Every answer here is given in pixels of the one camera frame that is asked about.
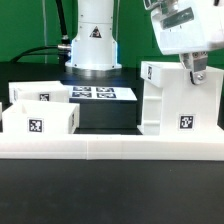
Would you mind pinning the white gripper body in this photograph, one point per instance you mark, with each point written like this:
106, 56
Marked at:
187, 26

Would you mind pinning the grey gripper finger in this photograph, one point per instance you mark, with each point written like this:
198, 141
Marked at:
196, 63

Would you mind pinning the white drawer cabinet box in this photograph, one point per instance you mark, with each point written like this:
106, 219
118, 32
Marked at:
173, 105

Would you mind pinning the white front drawer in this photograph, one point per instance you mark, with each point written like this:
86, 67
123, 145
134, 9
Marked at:
41, 117

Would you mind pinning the white drawer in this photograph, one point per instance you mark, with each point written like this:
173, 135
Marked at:
53, 91
41, 117

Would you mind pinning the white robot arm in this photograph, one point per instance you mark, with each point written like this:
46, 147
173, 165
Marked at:
94, 47

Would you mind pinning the white rear drawer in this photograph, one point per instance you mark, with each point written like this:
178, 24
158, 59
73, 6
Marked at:
53, 91

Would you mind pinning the marker tag sheet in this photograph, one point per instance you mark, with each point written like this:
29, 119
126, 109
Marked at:
100, 93

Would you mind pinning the white L-shaped fence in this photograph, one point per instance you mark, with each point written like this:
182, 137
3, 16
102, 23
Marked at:
113, 147

